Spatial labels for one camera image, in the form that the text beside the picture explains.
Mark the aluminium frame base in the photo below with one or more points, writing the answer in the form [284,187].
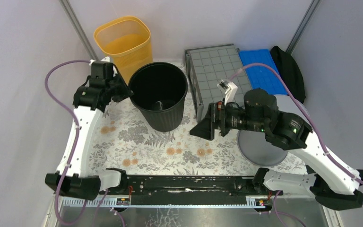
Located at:
[282,209]

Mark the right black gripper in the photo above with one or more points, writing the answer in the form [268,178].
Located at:
[205,128]

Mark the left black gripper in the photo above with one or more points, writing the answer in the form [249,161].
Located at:
[116,91]

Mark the grey plastic waste bin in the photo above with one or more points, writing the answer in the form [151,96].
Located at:
[256,149]

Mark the yellow slatted waste bin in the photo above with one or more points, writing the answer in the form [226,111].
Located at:
[127,40]

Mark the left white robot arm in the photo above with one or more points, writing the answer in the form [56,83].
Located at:
[71,178]

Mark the large grey plastic crate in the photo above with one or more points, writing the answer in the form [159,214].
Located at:
[205,67]

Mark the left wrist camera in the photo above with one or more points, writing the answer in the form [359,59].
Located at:
[106,59]

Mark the black cloth bundle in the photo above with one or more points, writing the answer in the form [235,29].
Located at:
[290,73]

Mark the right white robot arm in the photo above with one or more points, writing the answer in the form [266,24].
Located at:
[332,183]

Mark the floral patterned table mat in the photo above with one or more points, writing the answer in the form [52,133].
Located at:
[124,140]

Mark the black plastic waste bin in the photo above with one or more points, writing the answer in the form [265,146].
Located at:
[160,89]

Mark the blue plastic divided crate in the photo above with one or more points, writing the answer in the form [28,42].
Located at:
[261,77]

